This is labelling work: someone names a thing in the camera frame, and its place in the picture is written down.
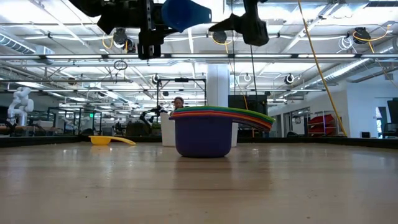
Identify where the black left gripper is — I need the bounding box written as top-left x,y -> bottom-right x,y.
98,0 -> 180,60

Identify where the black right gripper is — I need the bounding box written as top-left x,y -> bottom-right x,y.
208,15 -> 270,47

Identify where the blue measuring cup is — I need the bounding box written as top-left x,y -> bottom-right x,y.
160,0 -> 213,34

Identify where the green measuring cup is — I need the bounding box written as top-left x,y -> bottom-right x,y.
172,105 -> 276,124

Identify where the red measuring cup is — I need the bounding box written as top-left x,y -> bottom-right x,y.
169,112 -> 274,130

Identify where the orange measuring cup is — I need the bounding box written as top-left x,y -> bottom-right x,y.
170,110 -> 274,128

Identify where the purple measuring cup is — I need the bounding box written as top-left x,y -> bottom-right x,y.
169,112 -> 274,159

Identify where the yellow measuring cup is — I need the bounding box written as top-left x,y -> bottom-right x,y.
88,135 -> 137,146

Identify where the white plastic basket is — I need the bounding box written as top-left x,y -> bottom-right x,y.
160,111 -> 239,147

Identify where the white building column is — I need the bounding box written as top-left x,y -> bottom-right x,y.
206,63 -> 231,108

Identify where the person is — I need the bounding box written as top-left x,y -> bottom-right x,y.
172,96 -> 187,112

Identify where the black monitor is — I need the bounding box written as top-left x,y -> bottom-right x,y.
228,94 -> 268,116

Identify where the red storage bins shelf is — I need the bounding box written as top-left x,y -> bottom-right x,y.
307,110 -> 336,136

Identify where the black hanging cable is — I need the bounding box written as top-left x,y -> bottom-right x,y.
249,45 -> 259,96

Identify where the black frame stand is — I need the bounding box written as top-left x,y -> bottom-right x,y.
156,77 -> 207,125

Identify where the black table edge frame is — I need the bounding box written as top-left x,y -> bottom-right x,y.
0,135 -> 398,149

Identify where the yellow hanging cable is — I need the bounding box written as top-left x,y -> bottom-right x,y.
297,0 -> 348,138

